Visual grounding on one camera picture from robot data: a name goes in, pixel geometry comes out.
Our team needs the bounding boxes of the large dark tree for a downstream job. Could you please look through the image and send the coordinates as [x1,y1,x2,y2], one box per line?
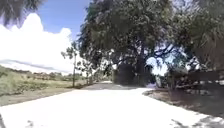
[77,0,224,87]

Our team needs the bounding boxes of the slender young tree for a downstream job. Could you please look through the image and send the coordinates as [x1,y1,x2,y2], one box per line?
[60,41,81,88]

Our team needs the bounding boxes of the pale concrete path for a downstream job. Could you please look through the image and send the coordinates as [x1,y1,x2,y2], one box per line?
[0,80,224,128]

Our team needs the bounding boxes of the dark wooden fence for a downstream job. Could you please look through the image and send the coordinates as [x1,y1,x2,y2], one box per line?
[165,69,224,98]

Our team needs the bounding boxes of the grass verge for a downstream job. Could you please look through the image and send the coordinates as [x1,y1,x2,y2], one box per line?
[0,64,88,107]

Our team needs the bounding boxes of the palm fronds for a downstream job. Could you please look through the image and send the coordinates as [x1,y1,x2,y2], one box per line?
[0,0,44,27]

